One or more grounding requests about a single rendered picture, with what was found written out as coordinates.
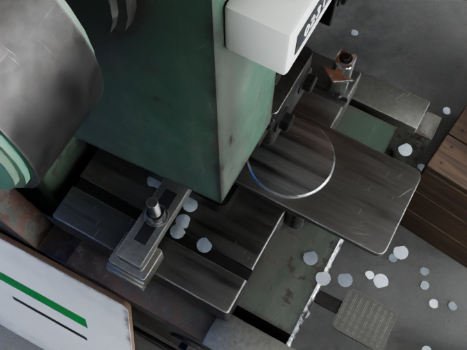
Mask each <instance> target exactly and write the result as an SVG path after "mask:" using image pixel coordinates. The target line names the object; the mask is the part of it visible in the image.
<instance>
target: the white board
mask: <svg viewBox="0 0 467 350"><path fill-rule="evenodd" d="M0 325H2V326H4V327H6V328H7V329H9V330H11V331H12V332H14V333H16V334H18V335H20V336H21V337H23V338H25V339H26V340H28V341H30V342H32V343H33V344H35V345H37V346H39V347H40V348H42V349H44V350H135V344H134V336H133V321H132V313H131V305H130V303H128V302H127V301H125V300H123V299H121V298H120V297H118V296H116V295H115V294H113V293H112V292H109V291H108V290H106V289H104V288H102V287H101V286H99V285H97V284H95V283H93V282H92V281H89V280H88V279H86V278H84V277H82V276H80V275H78V274H77V273H75V272H73V271H71V270H69V269H68V268H66V267H63V266H62V265H60V264H58V263H56V262H54V261H53V260H51V259H49V258H47V257H45V256H43V255H42V254H40V253H38V252H37V251H34V250H32V249H30V248H29V247H27V246H25V245H23V244H21V243H20V242H18V241H16V240H14V239H12V238H11V237H8V236H7V235H5V234H3V233H1V232H0Z"/></svg>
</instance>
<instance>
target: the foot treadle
mask: <svg viewBox="0 0 467 350"><path fill-rule="evenodd" d="M314 302H315V303H316V304H318V305H320V306H322V307H324V308H326V309H328V310H330V311H332V312H333V313H336V316H335V318H334V320H333V323H332V326H333V328H334V329H336V330H337V331H339V332H341V333H343V334H344V335H346V336H348V337H350V338H352V339H353V340H356V341H357V342H359V343H361V344H363V345H365V346H367V347H368V348H370V349H372V350H382V349H383V347H384V345H385V342H386V340H387V338H388V335H389V333H390V332H391V329H392V327H393V325H394V323H395V320H396V318H397V313H396V312H395V311H394V310H392V309H390V308H388V307H386V306H385V305H383V304H381V303H379V302H377V301H375V300H374V299H371V298H370V297H367V296H366V295H364V294H362V293H360V292H358V291H356V290H353V289H351V290H349V291H348V292H347V294H346V296H345V298H344V300H343V301H340V300H339V299H337V298H335V297H333V296H331V295H329V294H327V293H325V292H323V291H321V290H319V292H318V294H317V296H316V298H315V300H314Z"/></svg>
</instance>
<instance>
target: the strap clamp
mask: <svg viewBox="0 0 467 350"><path fill-rule="evenodd" d="M191 192H192V190H190V189H188V188H186V187H184V186H182V185H179V184H177V183H175V182H173V181H170V180H168V179H166V178H164V179H163V181H162V183H161V184H160V185H159V187H158V189H157V190H156V192H155V193H154V195H153V196H152V197H150V198H148V199H147V200H146V207H145V209H144V210H143V212H142V213H141V215H140V216H139V218H138V220H137V221H136V223H135V224H134V225H133V228H132V229H131V230H130V232H126V233H125V235H124V237H123V238H122V239H121V241H120V243H119V244H118V245H117V247H116V249H115V250H114V252H113V253H112V255H111V256H110V258H109V262H108V263H107V265H108V266H107V267H106V269H107V270H108V271H109V272H111V273H112V274H114V275H116V276H118V277H120V278H122V279H123V280H125V281H127V282H128V283H130V284H132V285H134V286H136V287H137V288H139V289H141V290H142V291H144V290H145V288H146V285H147V284H148V283H149V282H150V280H151V278H152V276H153V275H154V273H155V272H156V270H157V269H158V267H159V265H160V264H161V262H162V260H163V259H164V256H163V252H162V251H161V250H160V249H159V248H157V246H158V244H159V243H160V241H161V240H162V238H163V236H164V235H165V233H166V232H167V230H168V229H169V227H170V225H171V223H172V222H173V221H174V218H175V217H176V216H177V214H178V212H179V211H180V209H181V207H182V206H183V204H184V203H185V201H186V199H187V198H188V196H189V195H190V193H191Z"/></svg>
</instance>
